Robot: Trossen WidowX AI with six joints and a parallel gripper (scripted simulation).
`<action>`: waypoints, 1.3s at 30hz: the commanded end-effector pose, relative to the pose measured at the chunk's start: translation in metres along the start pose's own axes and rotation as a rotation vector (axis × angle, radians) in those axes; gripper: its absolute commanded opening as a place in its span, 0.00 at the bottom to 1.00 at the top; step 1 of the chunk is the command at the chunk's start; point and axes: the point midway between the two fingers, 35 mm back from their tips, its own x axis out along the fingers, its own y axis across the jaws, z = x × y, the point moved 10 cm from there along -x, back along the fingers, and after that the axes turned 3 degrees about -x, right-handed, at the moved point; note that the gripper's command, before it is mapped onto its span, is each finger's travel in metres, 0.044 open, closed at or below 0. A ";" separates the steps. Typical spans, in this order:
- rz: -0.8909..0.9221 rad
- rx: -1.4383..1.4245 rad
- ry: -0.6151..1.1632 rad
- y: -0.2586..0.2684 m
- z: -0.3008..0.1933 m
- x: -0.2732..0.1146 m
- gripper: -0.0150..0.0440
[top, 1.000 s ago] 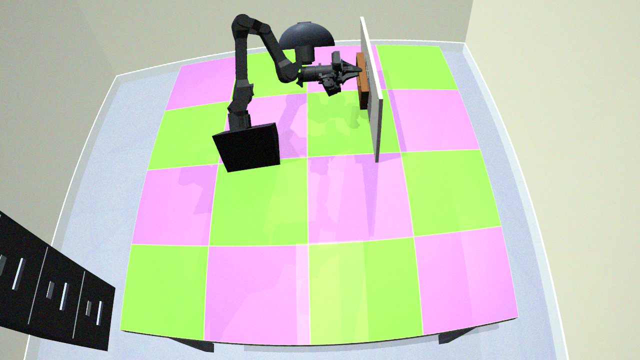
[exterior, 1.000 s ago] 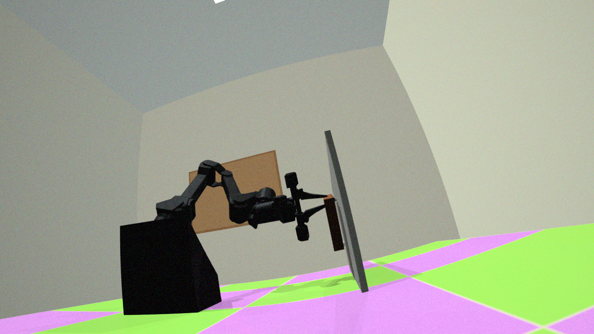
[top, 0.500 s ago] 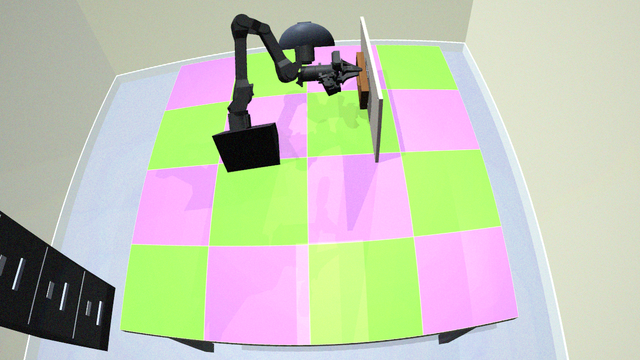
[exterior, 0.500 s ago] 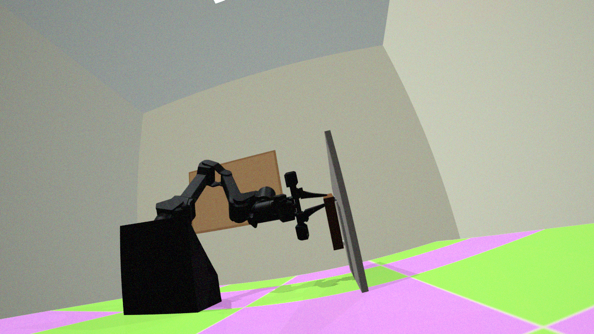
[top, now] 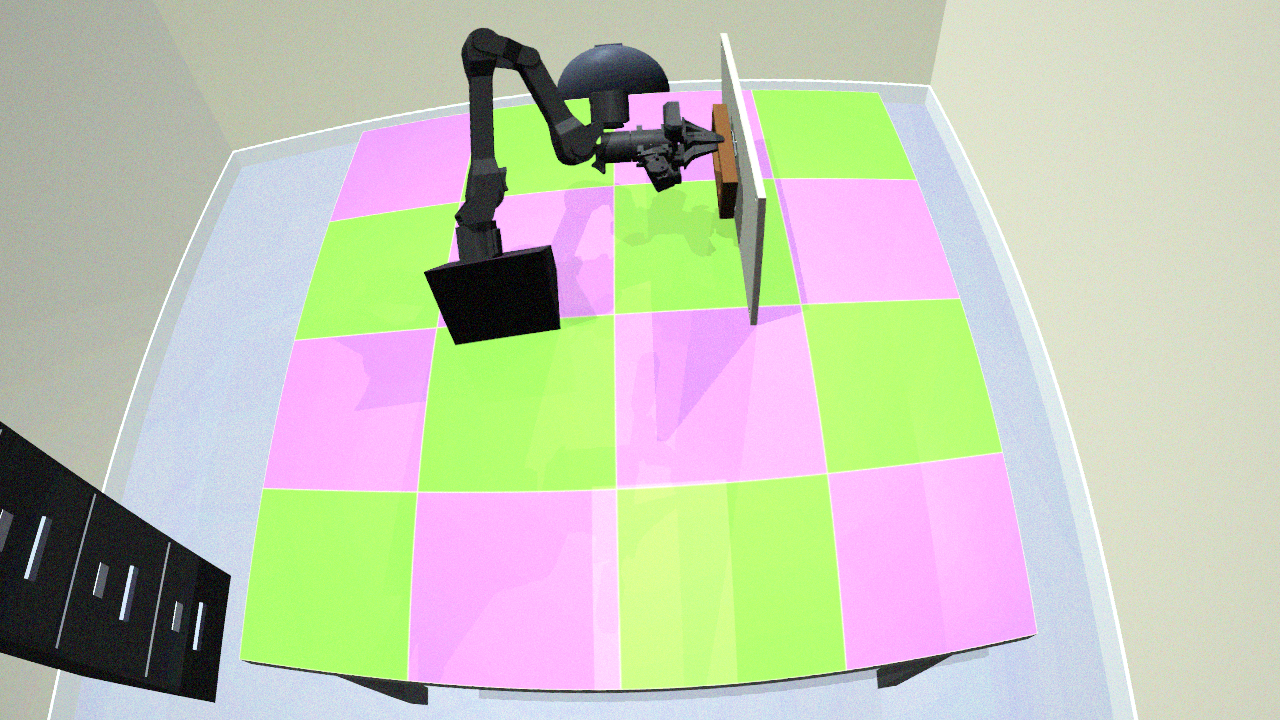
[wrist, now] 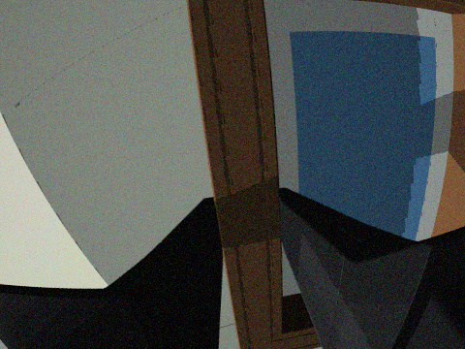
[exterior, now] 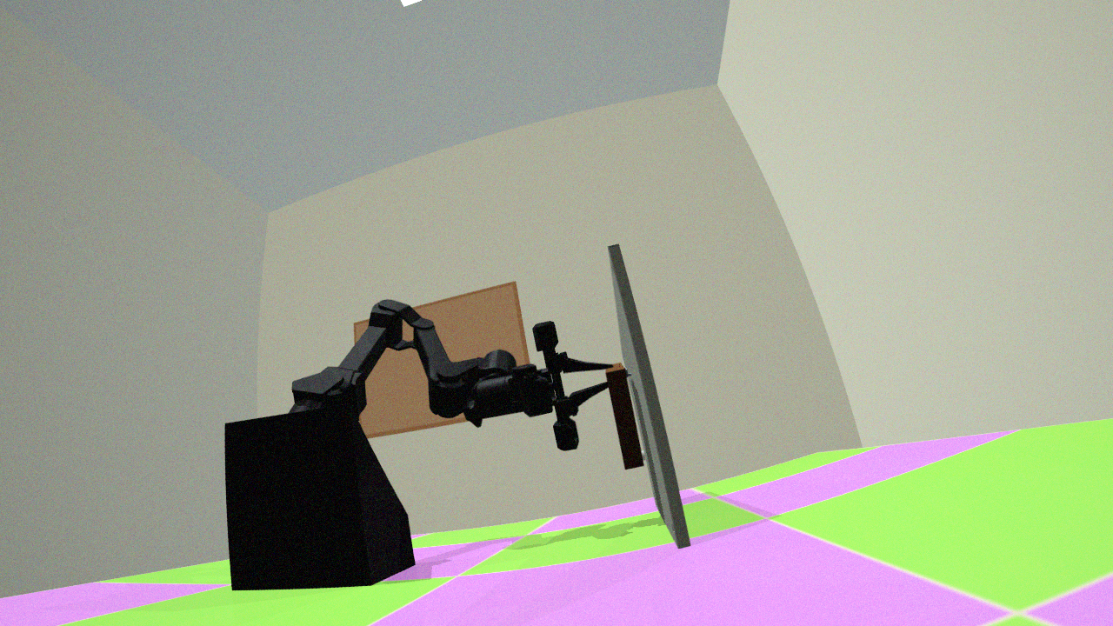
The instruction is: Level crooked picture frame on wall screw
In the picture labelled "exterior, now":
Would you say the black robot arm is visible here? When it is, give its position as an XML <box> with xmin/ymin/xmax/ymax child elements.
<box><xmin>288</xmin><ymin>300</ymin><xmax>553</xmax><ymax>428</ymax></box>

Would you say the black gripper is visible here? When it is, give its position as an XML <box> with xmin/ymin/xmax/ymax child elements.
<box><xmin>505</xmin><ymin>321</ymin><xmax>613</xmax><ymax>451</ymax></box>

